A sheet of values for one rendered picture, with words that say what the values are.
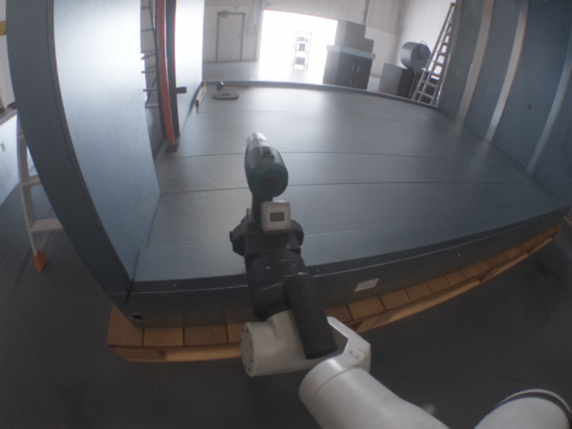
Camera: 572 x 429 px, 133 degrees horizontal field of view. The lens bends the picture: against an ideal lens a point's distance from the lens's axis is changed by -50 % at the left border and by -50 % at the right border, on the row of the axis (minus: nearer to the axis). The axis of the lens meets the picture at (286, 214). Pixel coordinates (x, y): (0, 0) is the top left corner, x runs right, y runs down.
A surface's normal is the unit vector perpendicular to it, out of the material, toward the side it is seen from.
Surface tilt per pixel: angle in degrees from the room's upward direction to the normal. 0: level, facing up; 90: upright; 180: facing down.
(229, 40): 90
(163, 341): 0
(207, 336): 0
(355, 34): 90
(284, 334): 13
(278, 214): 60
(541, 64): 90
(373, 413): 47
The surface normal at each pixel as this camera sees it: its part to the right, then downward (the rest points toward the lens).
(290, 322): 0.32, -0.76
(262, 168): -0.02, -0.09
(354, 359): 0.12, -0.99
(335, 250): 0.10, -0.76
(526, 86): -0.97, 0.07
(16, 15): 0.23, 0.64
